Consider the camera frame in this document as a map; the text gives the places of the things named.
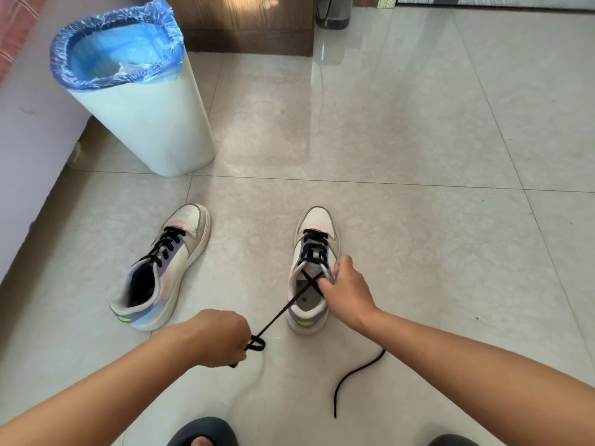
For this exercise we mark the person's right hand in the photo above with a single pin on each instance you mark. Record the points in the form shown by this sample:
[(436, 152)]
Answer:
[(351, 297)]

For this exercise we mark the person's left hand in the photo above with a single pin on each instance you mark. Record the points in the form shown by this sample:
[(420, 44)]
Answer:
[(214, 336)]

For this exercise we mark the person's right thumb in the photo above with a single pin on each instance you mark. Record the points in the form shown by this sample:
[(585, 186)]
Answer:
[(326, 286)]

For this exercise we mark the person's left fingers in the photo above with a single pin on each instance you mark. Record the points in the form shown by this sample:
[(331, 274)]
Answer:
[(242, 341)]

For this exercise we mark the white pastel sneaker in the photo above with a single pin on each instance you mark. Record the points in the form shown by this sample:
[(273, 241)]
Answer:
[(304, 315), (179, 269)]

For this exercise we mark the black shoelace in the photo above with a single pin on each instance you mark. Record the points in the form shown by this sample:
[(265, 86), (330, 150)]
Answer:
[(162, 246), (279, 315)]

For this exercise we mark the person's left forearm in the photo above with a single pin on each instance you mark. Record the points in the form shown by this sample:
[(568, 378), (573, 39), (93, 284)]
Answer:
[(102, 390)]

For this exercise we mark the person's right forearm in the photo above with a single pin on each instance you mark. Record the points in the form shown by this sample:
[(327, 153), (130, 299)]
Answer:
[(465, 371)]

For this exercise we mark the dark grey slipper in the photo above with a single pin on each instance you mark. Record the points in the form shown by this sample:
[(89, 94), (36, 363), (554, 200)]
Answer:
[(204, 427), (453, 441)]

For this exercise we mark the person's left foot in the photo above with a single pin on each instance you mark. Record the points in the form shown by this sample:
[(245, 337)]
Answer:
[(202, 442)]

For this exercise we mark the white trash bin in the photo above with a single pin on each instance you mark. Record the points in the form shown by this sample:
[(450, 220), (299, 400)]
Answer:
[(153, 125)]

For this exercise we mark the dark grey container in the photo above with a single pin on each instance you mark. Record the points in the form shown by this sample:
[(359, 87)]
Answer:
[(332, 11)]

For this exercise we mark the brown wooden cabinet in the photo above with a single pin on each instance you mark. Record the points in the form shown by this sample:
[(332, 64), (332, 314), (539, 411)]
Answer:
[(241, 23)]

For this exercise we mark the crumpled white trash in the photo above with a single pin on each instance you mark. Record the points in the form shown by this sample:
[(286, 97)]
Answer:
[(132, 69)]

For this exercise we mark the blue plastic bin liner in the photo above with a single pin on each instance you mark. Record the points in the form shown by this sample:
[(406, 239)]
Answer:
[(69, 69)]

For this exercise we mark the red patterned bed cover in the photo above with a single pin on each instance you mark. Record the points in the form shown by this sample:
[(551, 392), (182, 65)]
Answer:
[(16, 27)]

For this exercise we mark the white bed frame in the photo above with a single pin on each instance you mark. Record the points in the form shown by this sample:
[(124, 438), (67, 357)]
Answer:
[(32, 148)]

